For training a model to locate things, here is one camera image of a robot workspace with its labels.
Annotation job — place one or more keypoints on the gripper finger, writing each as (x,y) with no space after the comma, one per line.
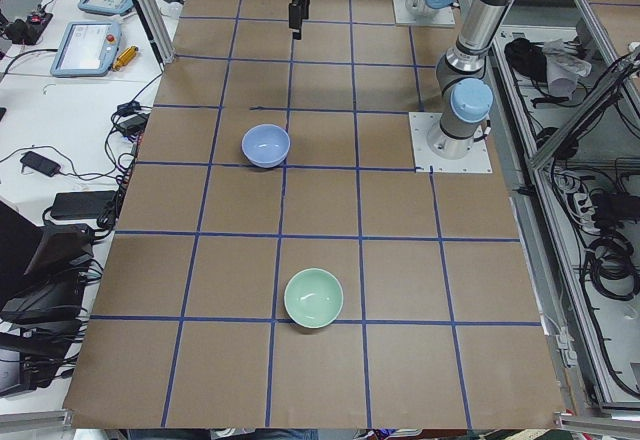
(298,12)

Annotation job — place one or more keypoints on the green bowl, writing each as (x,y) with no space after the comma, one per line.
(313,298)

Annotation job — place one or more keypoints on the blue bowl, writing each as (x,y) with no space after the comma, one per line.
(266,145)

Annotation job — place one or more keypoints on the near teach pendant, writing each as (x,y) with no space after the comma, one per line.
(87,49)

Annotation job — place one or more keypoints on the brown paper table mat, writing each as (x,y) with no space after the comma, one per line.
(439,326)

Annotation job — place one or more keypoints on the black smartphone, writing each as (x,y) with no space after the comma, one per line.
(40,164)

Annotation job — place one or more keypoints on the aluminium frame post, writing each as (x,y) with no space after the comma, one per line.
(156,32)

